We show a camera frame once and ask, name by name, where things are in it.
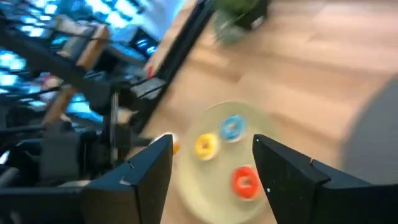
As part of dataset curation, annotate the spiky green potted plant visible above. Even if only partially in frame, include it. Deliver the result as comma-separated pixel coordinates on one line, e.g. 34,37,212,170
213,0,270,44

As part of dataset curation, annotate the blue donut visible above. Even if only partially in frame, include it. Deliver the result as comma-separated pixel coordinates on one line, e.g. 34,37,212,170
218,114,249,143

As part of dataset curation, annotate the black table edge rail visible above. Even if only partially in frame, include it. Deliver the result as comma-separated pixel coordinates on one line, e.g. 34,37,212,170
133,0,215,134

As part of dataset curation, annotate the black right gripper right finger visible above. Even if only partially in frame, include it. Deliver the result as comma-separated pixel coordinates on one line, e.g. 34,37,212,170
252,134,373,224

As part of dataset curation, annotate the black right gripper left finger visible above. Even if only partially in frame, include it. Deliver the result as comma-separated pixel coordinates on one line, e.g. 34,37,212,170
81,134,174,224

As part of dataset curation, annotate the cream round plate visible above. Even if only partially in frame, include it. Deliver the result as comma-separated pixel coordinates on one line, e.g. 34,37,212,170
175,100,280,224

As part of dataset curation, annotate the yellow donut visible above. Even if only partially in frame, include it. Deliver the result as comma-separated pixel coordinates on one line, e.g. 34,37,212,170
194,133,220,161

